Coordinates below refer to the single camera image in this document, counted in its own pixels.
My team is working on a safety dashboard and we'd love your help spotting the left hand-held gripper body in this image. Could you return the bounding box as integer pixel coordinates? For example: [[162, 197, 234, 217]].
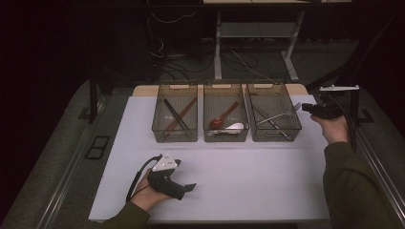
[[146, 152, 186, 201]]

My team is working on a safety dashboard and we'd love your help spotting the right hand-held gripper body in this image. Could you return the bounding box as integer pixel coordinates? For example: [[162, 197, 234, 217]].
[[313, 84, 361, 120]]

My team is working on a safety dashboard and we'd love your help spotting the steel fork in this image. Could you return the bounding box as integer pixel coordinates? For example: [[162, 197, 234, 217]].
[[255, 101, 303, 126]]

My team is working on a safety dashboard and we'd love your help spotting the smoky clear plastic bin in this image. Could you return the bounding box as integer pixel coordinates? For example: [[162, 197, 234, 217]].
[[244, 80, 303, 142], [202, 80, 249, 143], [151, 80, 199, 143]]

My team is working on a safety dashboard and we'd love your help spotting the steel table knife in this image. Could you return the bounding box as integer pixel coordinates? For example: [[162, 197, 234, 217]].
[[251, 104, 292, 141]]

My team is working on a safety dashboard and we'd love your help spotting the black chopstick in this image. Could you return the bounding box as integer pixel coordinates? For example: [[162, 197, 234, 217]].
[[162, 97, 189, 132], [164, 97, 191, 132]]

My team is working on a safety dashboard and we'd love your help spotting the brown wooden spoon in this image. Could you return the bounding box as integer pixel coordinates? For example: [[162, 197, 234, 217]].
[[208, 100, 240, 130]]

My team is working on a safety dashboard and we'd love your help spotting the brown wooden chopstick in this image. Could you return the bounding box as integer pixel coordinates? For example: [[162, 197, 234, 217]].
[[165, 96, 199, 135]]

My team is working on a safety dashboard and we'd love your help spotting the white ceramic spoon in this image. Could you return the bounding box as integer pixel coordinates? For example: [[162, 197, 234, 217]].
[[208, 122, 245, 137]]

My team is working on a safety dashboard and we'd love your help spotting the person's right hand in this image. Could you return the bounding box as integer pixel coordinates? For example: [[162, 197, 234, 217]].
[[309, 114, 351, 146]]

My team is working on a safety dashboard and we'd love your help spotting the person's left hand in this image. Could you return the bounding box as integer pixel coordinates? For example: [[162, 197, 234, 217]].
[[130, 171, 173, 213]]

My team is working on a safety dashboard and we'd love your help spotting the black metal stand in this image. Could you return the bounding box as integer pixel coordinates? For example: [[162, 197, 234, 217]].
[[349, 89, 376, 127], [77, 68, 100, 125]]

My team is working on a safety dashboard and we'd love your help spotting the white table mat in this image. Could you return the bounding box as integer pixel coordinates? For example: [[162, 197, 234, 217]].
[[88, 94, 338, 223]]

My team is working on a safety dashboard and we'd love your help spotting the black angled stand leg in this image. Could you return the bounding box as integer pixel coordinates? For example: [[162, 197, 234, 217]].
[[307, 12, 405, 96]]

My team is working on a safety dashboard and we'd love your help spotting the right hand-held gripper black cable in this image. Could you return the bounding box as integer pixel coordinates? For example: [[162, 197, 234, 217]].
[[329, 94, 357, 154]]

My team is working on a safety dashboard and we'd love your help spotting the grey metal floor rail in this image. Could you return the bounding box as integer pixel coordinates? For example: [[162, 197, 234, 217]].
[[352, 122, 405, 220], [36, 125, 96, 229]]

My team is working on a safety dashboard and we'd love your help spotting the white floor cable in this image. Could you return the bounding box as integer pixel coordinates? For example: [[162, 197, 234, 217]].
[[230, 50, 273, 80]]

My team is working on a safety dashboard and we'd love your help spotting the tangle of black cables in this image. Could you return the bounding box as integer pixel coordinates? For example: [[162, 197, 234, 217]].
[[149, 31, 218, 81]]

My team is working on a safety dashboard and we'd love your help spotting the white metal frame desk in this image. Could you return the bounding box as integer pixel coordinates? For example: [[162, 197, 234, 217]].
[[202, 0, 352, 83]]

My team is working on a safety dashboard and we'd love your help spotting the thin white hanging cable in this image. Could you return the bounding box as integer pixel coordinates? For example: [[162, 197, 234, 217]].
[[151, 11, 197, 25]]

